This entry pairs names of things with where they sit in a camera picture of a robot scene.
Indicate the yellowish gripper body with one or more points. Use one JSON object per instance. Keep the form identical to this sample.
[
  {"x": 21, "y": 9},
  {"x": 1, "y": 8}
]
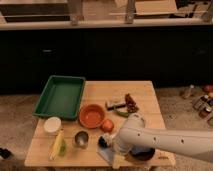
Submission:
[{"x": 117, "y": 161}]

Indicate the light blue towel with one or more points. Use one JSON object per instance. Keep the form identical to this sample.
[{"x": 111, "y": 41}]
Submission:
[{"x": 107, "y": 154}]

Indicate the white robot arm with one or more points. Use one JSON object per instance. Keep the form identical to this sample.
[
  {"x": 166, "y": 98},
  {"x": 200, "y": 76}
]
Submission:
[{"x": 193, "y": 144}]

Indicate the green plastic tray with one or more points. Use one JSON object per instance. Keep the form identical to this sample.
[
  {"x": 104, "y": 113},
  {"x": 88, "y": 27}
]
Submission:
[{"x": 61, "y": 97}]

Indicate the dish brush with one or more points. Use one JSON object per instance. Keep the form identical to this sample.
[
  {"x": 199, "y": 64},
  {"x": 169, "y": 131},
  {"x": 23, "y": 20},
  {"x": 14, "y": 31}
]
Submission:
[{"x": 106, "y": 140}]

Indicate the wooden folding table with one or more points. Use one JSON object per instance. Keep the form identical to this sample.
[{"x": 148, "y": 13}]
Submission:
[{"x": 95, "y": 92}]

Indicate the orange fruit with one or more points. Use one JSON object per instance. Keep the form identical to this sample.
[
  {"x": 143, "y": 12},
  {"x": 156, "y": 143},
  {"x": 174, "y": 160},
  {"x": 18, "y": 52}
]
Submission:
[{"x": 107, "y": 125}]

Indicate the metal cup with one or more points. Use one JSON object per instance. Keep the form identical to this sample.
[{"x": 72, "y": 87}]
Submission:
[{"x": 81, "y": 139}]

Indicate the green pepper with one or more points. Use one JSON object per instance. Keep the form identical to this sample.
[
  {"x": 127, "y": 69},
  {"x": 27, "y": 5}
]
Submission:
[{"x": 120, "y": 113}]

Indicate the orange bowl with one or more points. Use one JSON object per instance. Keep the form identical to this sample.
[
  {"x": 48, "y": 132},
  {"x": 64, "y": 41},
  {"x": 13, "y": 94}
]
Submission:
[{"x": 91, "y": 116}]

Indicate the knife on block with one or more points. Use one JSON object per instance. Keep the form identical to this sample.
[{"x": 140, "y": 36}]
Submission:
[{"x": 115, "y": 103}]

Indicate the brown grape bunch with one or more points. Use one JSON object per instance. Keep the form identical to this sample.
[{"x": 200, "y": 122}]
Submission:
[{"x": 131, "y": 104}]

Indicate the corn cob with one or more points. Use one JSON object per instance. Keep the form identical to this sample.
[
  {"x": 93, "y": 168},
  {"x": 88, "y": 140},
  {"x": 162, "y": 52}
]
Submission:
[{"x": 59, "y": 146}]

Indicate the white cup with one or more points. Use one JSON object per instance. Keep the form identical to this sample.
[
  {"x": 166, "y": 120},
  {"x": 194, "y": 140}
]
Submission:
[{"x": 52, "y": 125}]

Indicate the bottles on floor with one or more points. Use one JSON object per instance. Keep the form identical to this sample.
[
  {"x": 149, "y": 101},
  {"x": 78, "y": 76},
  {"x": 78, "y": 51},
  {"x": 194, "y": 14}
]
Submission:
[{"x": 204, "y": 104}]

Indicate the black object on floor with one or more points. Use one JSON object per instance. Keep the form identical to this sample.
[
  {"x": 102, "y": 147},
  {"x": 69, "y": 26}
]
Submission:
[{"x": 5, "y": 153}]

